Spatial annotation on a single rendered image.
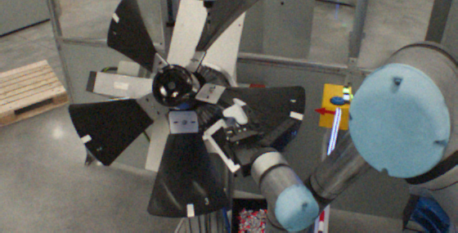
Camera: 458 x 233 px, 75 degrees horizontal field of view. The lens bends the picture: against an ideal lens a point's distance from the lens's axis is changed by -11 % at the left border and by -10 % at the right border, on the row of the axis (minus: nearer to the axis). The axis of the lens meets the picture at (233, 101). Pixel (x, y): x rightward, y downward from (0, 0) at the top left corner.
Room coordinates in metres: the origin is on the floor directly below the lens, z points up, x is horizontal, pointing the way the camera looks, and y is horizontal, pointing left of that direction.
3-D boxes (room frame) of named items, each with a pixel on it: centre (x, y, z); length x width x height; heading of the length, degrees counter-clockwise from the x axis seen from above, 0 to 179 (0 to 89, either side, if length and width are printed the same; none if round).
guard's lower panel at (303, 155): (1.49, -0.14, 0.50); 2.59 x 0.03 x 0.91; 74
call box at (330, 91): (0.98, -0.37, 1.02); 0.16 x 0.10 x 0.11; 164
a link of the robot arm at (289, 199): (0.42, -0.10, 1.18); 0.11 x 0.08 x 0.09; 21
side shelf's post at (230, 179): (1.36, 0.02, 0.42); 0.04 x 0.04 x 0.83; 74
